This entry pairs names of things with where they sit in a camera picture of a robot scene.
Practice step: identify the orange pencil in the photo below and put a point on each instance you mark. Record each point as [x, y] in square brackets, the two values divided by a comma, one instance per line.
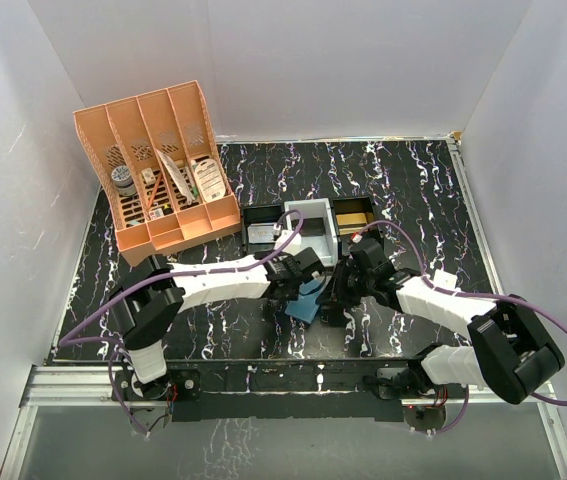
[154, 191]

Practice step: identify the white plastic bin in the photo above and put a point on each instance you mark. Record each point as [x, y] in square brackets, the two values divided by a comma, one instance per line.
[319, 228]

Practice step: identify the small white eraser box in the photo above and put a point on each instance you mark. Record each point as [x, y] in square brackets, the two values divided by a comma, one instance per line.
[148, 176]

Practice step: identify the blue leather card holder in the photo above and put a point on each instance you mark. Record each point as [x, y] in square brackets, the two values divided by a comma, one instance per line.
[305, 307]

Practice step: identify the roll of tape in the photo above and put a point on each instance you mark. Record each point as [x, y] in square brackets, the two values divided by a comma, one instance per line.
[121, 178]

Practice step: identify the black tray left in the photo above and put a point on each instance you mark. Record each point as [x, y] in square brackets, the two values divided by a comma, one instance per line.
[258, 214]

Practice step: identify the black tray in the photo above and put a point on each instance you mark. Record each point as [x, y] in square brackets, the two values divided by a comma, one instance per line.
[258, 214]
[351, 205]

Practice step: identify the white labelled blister pack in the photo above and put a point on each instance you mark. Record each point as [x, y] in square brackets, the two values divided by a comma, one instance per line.
[209, 178]

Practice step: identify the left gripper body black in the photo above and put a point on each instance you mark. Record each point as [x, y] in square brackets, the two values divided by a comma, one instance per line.
[308, 272]

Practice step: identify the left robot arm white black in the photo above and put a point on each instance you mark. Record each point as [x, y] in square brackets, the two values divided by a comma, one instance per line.
[156, 293]

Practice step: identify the silver card in tray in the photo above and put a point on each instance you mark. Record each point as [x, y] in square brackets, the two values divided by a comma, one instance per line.
[263, 233]

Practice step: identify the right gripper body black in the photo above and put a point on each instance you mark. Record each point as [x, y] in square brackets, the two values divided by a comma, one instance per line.
[342, 288]

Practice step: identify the gold box in tray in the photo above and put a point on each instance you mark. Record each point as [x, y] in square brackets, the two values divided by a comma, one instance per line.
[350, 223]

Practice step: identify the small white red box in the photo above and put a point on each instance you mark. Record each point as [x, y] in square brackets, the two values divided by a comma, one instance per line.
[445, 280]

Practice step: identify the white paper packet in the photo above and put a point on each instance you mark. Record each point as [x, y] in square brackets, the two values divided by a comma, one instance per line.
[179, 177]

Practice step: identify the orange plastic file organizer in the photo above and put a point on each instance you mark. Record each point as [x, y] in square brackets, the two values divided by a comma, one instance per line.
[128, 132]

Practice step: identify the black tray right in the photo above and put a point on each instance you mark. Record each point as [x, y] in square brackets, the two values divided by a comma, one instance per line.
[351, 205]

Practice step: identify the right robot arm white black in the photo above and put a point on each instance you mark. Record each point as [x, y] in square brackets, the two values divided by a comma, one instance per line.
[510, 353]

